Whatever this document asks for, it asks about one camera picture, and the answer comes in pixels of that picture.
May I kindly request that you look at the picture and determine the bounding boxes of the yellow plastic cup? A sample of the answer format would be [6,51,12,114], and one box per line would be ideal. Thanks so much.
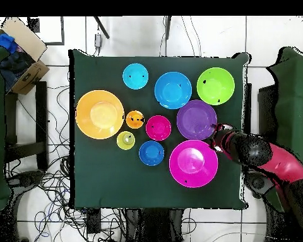
[116,130,136,151]

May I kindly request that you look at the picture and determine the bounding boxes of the green plastic bowl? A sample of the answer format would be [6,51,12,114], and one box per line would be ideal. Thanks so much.
[196,67,236,106]

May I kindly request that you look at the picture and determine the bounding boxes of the black power strip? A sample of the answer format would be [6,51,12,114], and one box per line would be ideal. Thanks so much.
[86,209,102,234]

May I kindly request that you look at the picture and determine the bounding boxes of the large pink plastic bowl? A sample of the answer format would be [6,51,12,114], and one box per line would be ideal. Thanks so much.
[169,139,219,188]

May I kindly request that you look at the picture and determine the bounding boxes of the medium blue plastic bowl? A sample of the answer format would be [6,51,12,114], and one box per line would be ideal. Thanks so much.
[154,71,193,110]

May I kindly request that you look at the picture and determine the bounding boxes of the bright blue cloth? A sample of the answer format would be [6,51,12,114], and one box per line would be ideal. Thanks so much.
[0,33,18,55]

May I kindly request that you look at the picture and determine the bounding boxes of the cardboard box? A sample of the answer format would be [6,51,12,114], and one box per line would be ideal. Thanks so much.
[0,16,51,96]

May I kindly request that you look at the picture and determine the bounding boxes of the black metal frame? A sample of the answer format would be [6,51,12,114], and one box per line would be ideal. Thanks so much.
[3,80,49,171]

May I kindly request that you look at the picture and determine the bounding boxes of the tangle of floor cables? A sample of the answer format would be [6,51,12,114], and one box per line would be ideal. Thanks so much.
[4,85,127,242]

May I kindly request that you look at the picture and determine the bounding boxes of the small dark blue bowl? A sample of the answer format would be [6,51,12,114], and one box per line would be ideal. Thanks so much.
[138,140,165,167]

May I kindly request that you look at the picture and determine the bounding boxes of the small red plastic bowl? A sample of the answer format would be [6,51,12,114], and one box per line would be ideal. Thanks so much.
[145,115,172,142]

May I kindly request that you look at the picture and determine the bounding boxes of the large orange plastic bowl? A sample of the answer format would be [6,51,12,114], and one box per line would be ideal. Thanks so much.
[74,89,125,140]

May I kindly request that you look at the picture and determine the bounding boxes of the small light blue bowl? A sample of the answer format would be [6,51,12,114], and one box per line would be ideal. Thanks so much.
[122,62,150,91]

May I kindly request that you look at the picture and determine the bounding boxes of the orange plastic cup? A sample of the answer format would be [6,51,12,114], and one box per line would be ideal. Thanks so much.
[125,110,145,130]

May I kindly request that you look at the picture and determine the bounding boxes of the dark green tablecloth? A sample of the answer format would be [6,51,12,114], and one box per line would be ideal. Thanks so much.
[68,48,252,210]

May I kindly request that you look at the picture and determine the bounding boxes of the dark fabric bundle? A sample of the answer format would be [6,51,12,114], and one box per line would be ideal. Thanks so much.
[0,50,37,93]

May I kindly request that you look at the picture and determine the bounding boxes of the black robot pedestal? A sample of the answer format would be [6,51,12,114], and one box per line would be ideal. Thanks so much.
[124,207,185,242]

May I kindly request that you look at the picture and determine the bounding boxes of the purple plastic bowl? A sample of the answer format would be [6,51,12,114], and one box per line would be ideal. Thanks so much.
[176,99,218,141]

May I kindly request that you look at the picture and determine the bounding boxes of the black tripod leg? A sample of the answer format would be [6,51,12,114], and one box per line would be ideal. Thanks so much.
[164,16,172,40]
[93,16,110,40]

